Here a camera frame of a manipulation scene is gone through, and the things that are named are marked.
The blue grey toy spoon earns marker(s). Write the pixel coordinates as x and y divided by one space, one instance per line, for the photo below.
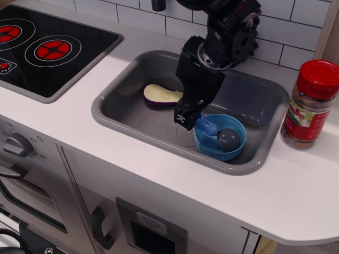
227 139

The toy eggplant half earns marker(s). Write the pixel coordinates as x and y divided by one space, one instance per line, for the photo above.
160 96

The grey plastic sink basin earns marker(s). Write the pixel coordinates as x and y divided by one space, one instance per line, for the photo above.
259 104

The dark grey cabinet handle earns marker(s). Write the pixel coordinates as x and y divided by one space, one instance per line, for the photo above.
97 219

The red lid spice jar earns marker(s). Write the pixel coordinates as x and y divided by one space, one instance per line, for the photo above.
313 96

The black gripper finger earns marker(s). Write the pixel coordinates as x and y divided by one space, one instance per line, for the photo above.
183 117
193 112

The wooden side post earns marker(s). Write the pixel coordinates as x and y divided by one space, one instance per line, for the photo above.
327 46

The light blue plastic bowl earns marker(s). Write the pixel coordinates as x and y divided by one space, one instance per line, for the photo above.
208 145

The grey oven knob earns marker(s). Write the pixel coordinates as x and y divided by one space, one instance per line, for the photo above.
16 144

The black toy stove top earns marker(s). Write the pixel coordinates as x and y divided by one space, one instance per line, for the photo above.
47 55

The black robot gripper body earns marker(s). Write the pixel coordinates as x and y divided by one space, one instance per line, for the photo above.
200 83

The grey dishwasher control panel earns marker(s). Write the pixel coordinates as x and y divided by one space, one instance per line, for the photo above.
149 233

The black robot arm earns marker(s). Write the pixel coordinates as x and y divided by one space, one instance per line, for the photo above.
230 40

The grey oven door handle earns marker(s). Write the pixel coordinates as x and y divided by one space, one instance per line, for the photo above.
14 172

